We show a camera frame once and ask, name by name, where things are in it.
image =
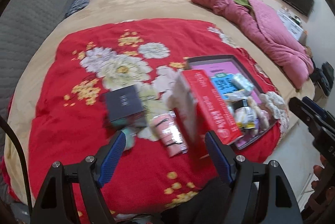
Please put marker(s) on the mint green tissue packet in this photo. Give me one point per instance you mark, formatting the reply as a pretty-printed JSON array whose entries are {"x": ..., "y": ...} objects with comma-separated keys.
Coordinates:
[{"x": 242, "y": 83}]

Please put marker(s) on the white bear purple bow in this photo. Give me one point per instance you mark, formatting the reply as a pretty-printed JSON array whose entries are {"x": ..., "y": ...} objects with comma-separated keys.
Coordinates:
[{"x": 262, "y": 115}]

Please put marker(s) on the beige bed sheet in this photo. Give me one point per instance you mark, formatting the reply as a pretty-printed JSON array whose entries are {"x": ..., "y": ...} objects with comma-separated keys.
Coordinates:
[{"x": 103, "y": 12}]

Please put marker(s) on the white floral scrunchie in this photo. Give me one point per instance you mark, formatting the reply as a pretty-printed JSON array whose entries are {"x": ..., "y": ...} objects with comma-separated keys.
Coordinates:
[{"x": 277, "y": 106}]

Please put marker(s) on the pink and blue book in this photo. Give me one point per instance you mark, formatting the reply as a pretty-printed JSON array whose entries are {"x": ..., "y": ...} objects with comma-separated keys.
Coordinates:
[{"x": 221, "y": 74}]

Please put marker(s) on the dark clothes on chair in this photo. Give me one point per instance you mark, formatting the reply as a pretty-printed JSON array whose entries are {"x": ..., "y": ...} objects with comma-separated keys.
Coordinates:
[{"x": 324, "y": 77}]

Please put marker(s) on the white drawer cabinet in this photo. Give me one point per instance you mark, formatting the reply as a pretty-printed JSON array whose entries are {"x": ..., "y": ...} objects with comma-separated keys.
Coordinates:
[{"x": 294, "y": 29}]

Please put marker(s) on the dark shallow box tray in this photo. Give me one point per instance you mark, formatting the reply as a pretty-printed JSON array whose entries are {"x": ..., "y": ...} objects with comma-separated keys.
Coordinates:
[{"x": 219, "y": 58}]

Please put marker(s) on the dark grey small box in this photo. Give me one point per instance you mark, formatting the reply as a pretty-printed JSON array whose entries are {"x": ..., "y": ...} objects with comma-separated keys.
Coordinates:
[{"x": 124, "y": 108}]

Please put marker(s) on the red tissue pack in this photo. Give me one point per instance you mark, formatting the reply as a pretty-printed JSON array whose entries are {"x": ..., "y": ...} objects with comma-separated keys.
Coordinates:
[{"x": 202, "y": 109}]

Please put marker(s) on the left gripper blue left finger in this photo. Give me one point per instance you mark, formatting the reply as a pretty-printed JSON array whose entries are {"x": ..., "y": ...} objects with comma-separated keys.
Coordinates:
[{"x": 94, "y": 172}]

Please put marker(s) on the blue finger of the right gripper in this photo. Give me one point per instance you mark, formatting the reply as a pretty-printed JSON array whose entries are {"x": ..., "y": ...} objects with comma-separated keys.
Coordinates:
[
  {"x": 305, "y": 113},
  {"x": 315, "y": 107}
]

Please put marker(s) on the red floral blanket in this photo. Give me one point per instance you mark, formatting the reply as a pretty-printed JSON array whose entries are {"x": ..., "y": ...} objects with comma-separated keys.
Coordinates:
[{"x": 143, "y": 56}]

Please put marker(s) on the yellow white snack pouch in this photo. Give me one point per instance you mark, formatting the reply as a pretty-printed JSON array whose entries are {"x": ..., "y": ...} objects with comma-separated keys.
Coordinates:
[{"x": 244, "y": 116}]

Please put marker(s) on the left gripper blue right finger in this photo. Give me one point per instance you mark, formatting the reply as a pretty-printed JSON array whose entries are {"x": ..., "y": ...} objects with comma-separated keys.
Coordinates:
[{"x": 260, "y": 193}]

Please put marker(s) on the grey quilted headboard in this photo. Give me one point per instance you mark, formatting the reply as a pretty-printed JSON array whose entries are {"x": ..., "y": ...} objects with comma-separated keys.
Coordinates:
[{"x": 25, "y": 24}]

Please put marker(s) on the pink quilted duvet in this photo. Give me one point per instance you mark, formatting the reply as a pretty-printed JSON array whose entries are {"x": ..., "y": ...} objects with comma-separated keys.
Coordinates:
[{"x": 261, "y": 25}]

